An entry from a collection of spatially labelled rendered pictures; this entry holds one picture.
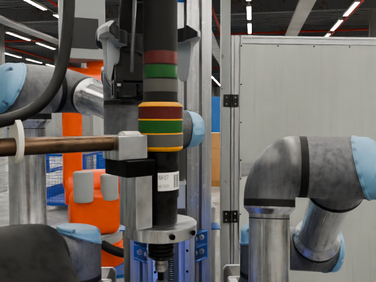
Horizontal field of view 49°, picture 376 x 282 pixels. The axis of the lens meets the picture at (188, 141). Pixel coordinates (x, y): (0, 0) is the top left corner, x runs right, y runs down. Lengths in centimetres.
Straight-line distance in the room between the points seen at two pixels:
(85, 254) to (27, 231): 61
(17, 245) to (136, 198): 18
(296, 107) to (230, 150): 43
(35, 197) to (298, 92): 163
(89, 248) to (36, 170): 25
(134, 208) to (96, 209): 392
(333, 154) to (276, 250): 20
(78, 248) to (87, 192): 309
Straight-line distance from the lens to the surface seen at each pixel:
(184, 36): 48
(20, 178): 104
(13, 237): 51
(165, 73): 39
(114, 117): 71
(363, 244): 257
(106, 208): 430
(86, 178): 417
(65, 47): 35
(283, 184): 76
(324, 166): 76
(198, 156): 126
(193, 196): 126
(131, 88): 53
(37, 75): 103
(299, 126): 233
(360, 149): 78
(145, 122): 38
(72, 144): 35
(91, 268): 115
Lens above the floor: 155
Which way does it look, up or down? 3 degrees down
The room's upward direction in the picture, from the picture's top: straight up
